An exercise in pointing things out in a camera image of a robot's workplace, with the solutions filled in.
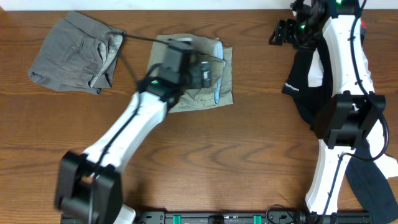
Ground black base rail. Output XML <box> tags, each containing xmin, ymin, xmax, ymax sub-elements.
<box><xmin>60</xmin><ymin>210</ymin><xmax>373</xmax><ymax>224</ymax></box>

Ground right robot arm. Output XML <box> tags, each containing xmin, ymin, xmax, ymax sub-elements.
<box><xmin>269</xmin><ymin>1</ymin><xmax>389</xmax><ymax>222</ymax></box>

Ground grey shorts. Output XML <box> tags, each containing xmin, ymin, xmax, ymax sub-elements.
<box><xmin>28</xmin><ymin>11</ymin><xmax>125</xmax><ymax>95</ymax></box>

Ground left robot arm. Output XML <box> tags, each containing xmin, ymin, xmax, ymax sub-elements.
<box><xmin>54</xmin><ymin>37</ymin><xmax>211</xmax><ymax>224</ymax></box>

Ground dark navy garment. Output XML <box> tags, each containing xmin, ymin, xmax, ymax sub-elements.
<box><xmin>345</xmin><ymin>155</ymin><xmax>397</xmax><ymax>224</ymax></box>

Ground black garment with logo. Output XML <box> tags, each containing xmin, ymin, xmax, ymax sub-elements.
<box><xmin>282</xmin><ymin>49</ymin><xmax>333</xmax><ymax>126</ymax></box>

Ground khaki shorts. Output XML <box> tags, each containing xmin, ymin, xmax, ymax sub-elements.
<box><xmin>156</xmin><ymin>34</ymin><xmax>233</xmax><ymax>113</ymax></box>

